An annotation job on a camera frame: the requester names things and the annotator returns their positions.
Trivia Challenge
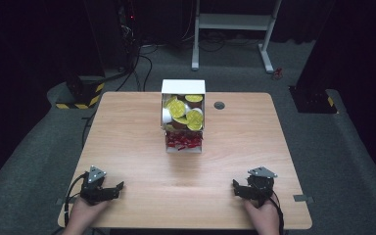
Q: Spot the white metal stand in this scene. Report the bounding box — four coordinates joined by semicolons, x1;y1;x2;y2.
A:
191;0;284;74

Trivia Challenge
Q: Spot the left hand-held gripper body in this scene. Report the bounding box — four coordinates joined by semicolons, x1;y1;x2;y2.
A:
79;165;112;207

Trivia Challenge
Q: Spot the pile of yellow-lidded cups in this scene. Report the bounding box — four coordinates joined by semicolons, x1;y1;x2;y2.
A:
162;93;205;132

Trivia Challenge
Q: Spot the pile of red packets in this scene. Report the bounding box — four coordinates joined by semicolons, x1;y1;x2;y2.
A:
164;130;204;152

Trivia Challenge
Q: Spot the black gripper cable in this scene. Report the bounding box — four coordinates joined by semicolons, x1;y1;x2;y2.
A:
63;172;90;227
269;191;286;235

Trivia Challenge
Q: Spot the black stand base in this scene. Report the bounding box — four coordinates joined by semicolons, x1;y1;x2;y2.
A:
288;84;339;115

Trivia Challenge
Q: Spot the small red floor object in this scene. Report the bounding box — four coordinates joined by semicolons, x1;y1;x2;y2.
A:
271;67;284;81

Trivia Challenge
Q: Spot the yellow-black striped stand base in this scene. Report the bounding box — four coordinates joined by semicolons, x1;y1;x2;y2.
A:
55;75;106;111

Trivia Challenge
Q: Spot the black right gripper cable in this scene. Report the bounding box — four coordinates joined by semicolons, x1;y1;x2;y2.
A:
269;191;286;235

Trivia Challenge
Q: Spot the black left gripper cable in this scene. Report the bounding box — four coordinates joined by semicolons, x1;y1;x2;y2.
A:
63;172;90;227

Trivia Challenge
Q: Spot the person's left hand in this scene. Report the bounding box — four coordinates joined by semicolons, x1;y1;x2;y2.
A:
62;196;111;235

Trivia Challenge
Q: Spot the white two-compartment box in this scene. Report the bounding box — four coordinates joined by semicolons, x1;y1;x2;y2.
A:
160;78;207;154

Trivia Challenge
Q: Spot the dark equipment rack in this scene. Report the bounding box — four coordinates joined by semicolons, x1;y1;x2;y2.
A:
116;0;142;71

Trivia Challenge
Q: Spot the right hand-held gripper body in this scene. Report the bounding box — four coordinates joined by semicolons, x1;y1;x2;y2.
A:
247;165;279;208

